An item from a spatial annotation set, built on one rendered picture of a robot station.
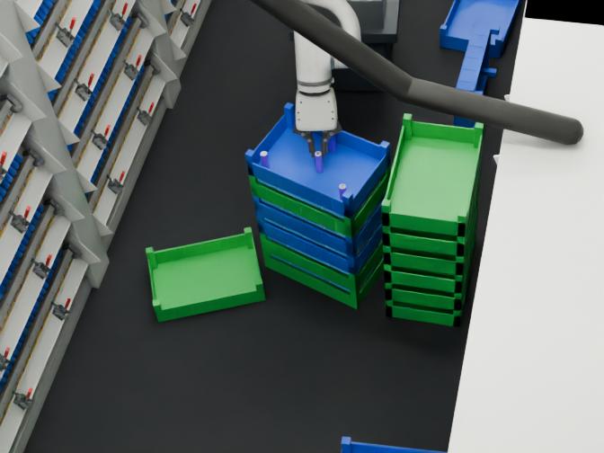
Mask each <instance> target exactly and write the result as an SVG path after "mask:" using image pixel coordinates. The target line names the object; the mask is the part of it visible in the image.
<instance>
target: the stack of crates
mask: <svg viewBox="0 0 604 453"><path fill-rule="evenodd" d="M483 134H484V124H483V123H479V122H476V123H475V128H474V129H471V128H462V127H455V126H447V125H440V124H431V123H424V122H416V121H412V114H404V117H403V126H402V130H401V134H400V138H399V141H398V145H397V149H396V152H395V160H394V163H393V167H392V171H391V174H390V178H389V182H388V185H387V189H386V196H385V199H384V200H383V201H382V227H383V249H384V273H385V295H386V316H389V317H395V318H401V319H407V320H413V321H419V322H424V323H431V324H442V325H447V326H454V327H459V328H460V325H461V319H462V315H463V309H464V304H465V299H466V290H467V284H468V280H469V274H470V270H471V264H472V259H473V254H474V249H475V240H476V227H477V213H478V201H479V187H480V173H481V161H482V147H483Z"/></svg>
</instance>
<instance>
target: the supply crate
mask: <svg viewBox="0 0 604 453"><path fill-rule="evenodd" d="M284 111H285V114H284V115H283V116H282V117H281V119H280V120H279V121H278V122H277V124H276V125H275V126H274V127H273V129H272V130H271V131H270V132H269V134H268V135H267V136H266V137H265V138H264V140H263V141H262V142H261V143H260V145H259V146H258V147H257V148H255V150H254V151H253V150H251V149H248V151H247V152H246V153H245V159H246V164H247V169H248V174H249V175H251V176H253V177H255V178H257V179H260V180H262V181H264V182H267V183H269V184H271V185H274V186H276V187H278V188H280V189H282V190H284V191H288V192H290V193H292V194H294V195H297V196H299V197H300V198H303V199H305V200H309V201H311V202H313V203H315V204H317V205H319V206H321V207H324V208H326V209H329V210H331V211H333V212H335V213H338V214H340V215H342V216H344V217H347V218H349V219H351V217H352V216H353V215H354V213H355V212H356V211H357V209H358V208H359V206H360V205H361V203H362V202H363V201H364V199H366V198H367V196H368V195H369V193H370V192H371V190H372V189H373V188H374V186H375V185H376V183H377V182H378V180H379V179H380V178H381V176H382V175H383V174H384V172H385V171H386V169H387V168H388V166H389V165H391V164H390V143H388V142H386V141H384V140H383V141H382V143H381V144H380V145H378V144H375V143H373V142H370V141H368V140H366V139H364V138H360V137H357V136H355V135H353V134H351V133H349V132H346V131H344V130H342V131H341V132H339V133H337V134H335V142H336V151H335V152H333V153H332V152H330V151H329V143H328V141H327V153H325V155H324V157H323V167H324V170H323V171H322V172H321V173H318V172H317V171H316V168H315V158H314V157H312V154H311V153H310V154H309V151H308V143H307V141H306V140H305V139H304V138H303V137H301V136H300V135H297V134H295V133H293V132H292V130H293V128H294V125H295V122H296V112H295V107H294V104H292V103H289V102H288V103H287V104H286V105H285V106H284ZM312 137H313V138H314V140H315V151H320V152H322V151H321V140H322V137H323V131H312ZM261 151H266V152H267V153H268V159H269V165H270V169H268V168H266V167H264V166H262V160H261V155H260V153H261ZM342 183H344V184H345V185H346V188H347V191H345V192H344V194H343V195H342V200H340V193H339V185H340V184H342Z"/></svg>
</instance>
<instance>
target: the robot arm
mask: <svg viewBox="0 0 604 453"><path fill-rule="evenodd" d="M301 1H303V2H304V3H307V4H314V5H318V6H321V7H323V8H325V9H327V10H329V11H330V12H332V13H333V14H334V15H335V16H336V17H337V18H338V20H339V21H340V23H341V26H342V29H344V30H345V31H347V32H348V33H349V34H350V35H352V36H353V37H355V38H356V39H357V40H359V41H361V36H360V23H359V20H358V17H357V15H356V14H355V12H354V11H353V9H352V8H351V6H350V5H349V4H348V3H347V2H346V1H345V0H301ZM294 39H295V53H296V68H297V82H298V89H297V95H296V122H295V125H294V128H293V130H292V132H293V133H295V134H297V135H300V136H301V137H303V138H304V139H305V140H306V141H307V143H308V151H309V154H310V153H311V154H312V157H315V140H314V138H313V137H312V131H323V137H322V140H321V151H322V157H324V155H325V153H327V141H328V139H329V138H331V137H332V136H333V135H334V134H337V133H339V132H341V131H342V127H341V125H340V123H339V121H338V116H337V105H336V99H335V94H334V90H333V88H332V87H330V85H331V83H333V82H334V79H333V77H332V69H335V68H348V67H347V66H345V65H344V64H343V63H341V62H340V61H338V60H337V59H335V58H334V57H332V56H331V55H329V54H328V53H326V52H325V51H323V50H322V49H320V48H318V47H317V46H316V45H315V44H313V43H312V42H310V41H309V40H307V39H306V38H304V37H303V36H301V35H300V34H298V33H297V32H295V31H294ZM328 130H329V131H328Z"/></svg>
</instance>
